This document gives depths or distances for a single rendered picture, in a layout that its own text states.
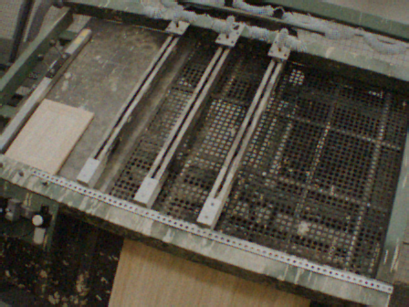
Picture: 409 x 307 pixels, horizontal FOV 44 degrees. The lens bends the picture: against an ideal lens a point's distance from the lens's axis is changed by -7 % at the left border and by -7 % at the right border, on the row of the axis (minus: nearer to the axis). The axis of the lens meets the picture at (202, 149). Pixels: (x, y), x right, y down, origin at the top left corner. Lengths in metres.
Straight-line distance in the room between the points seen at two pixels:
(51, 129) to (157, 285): 0.92
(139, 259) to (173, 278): 0.19
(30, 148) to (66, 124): 0.22
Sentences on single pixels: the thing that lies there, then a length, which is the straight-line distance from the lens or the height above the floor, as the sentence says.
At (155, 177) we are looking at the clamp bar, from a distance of 2.31.
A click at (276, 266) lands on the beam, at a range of 2.11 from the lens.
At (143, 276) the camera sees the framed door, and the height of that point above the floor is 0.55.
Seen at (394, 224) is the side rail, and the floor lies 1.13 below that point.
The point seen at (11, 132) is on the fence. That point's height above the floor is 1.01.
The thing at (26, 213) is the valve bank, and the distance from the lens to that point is 2.41.
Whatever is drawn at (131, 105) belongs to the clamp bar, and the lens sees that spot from 2.58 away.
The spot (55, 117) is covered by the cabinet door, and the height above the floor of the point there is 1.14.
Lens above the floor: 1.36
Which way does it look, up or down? 4 degrees down
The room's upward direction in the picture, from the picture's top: 16 degrees clockwise
